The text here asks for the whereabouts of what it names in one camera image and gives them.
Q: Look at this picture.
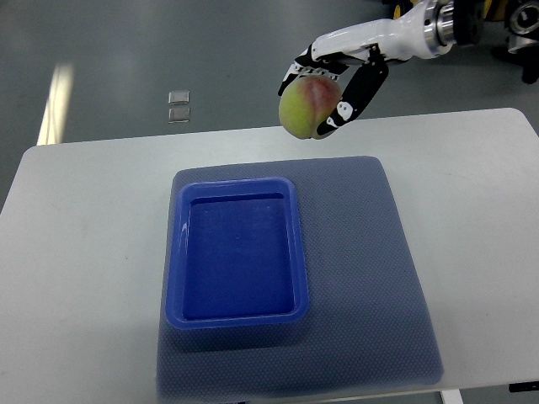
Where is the green red peach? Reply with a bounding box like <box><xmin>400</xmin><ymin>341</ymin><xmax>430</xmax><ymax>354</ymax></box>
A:
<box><xmin>279</xmin><ymin>76</ymin><xmax>342</xmax><ymax>140</ymax></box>

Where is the blue plastic tray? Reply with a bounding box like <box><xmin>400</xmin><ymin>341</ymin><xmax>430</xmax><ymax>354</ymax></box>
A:
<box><xmin>164</xmin><ymin>177</ymin><xmax>310</xmax><ymax>331</ymax></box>

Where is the blue grey textured mat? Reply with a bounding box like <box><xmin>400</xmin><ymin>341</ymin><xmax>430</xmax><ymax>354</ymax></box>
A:
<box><xmin>157</xmin><ymin>157</ymin><xmax>444</xmax><ymax>403</ymax></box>

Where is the upper metal floor plate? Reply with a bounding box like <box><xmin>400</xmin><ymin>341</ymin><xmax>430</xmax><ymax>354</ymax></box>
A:
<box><xmin>168</xmin><ymin>90</ymin><xmax>190</xmax><ymax>105</ymax></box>

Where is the metal floor plate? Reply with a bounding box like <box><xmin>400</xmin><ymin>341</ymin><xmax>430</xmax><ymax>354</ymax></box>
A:
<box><xmin>168</xmin><ymin>90</ymin><xmax>190</xmax><ymax>105</ymax></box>
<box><xmin>168</xmin><ymin>106</ymin><xmax>190</xmax><ymax>124</ymax></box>

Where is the white table leg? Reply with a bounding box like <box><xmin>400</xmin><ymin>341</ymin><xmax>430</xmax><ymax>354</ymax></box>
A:
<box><xmin>440</xmin><ymin>389</ymin><xmax>463</xmax><ymax>404</ymax></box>

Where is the lower metal floor plate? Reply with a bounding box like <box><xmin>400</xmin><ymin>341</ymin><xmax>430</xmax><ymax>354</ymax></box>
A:
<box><xmin>168</xmin><ymin>106</ymin><xmax>190</xmax><ymax>124</ymax></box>

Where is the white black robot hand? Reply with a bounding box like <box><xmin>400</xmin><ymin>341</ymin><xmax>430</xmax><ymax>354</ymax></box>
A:
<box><xmin>278</xmin><ymin>1</ymin><xmax>436</xmax><ymax>139</ymax></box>

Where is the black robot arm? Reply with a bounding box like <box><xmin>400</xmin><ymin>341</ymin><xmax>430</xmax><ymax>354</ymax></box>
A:
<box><xmin>424</xmin><ymin>1</ymin><xmax>538</xmax><ymax>84</ymax></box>

